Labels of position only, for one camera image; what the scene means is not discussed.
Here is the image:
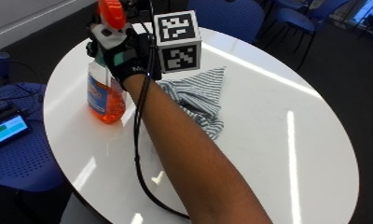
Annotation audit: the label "orange spray bottle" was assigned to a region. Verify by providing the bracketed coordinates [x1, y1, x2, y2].
[85, 0, 128, 125]

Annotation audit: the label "white marker cube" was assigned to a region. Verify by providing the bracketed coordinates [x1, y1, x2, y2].
[153, 9, 204, 75]

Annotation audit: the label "striped grey cloth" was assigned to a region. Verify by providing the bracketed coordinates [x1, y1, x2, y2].
[154, 65, 228, 141]

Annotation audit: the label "small screen device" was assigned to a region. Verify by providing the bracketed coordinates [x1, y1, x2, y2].
[0, 113, 32, 150]

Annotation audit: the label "blue perforated chair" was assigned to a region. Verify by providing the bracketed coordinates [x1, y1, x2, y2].
[0, 81, 68, 193]

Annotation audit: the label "white palm camera mount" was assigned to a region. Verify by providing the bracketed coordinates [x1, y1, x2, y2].
[89, 21, 131, 50]

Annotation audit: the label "black cables on chair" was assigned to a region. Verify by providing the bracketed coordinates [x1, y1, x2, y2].
[0, 60, 45, 108]

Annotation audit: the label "black glove cable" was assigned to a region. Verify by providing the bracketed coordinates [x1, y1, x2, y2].
[132, 0, 193, 220]

